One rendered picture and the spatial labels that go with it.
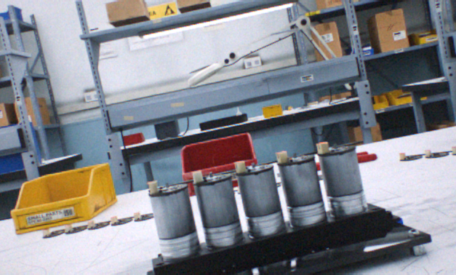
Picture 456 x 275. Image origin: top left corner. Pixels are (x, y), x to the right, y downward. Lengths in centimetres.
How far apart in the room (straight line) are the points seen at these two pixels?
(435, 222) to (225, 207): 15
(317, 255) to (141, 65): 461
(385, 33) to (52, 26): 291
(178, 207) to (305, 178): 8
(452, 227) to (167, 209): 18
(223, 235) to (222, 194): 2
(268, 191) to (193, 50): 452
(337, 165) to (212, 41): 450
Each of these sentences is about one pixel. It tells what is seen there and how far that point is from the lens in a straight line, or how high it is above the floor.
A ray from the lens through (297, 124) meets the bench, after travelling 274.
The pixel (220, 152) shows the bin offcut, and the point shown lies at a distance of 79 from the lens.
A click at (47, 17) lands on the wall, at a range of 514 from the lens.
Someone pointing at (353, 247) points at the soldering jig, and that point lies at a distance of 31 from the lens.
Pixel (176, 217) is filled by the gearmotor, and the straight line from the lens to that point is 32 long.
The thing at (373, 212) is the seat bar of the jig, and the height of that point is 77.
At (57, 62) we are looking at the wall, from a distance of 507.
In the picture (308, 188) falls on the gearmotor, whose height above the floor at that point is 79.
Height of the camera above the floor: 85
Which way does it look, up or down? 3 degrees down
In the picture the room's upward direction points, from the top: 12 degrees counter-clockwise
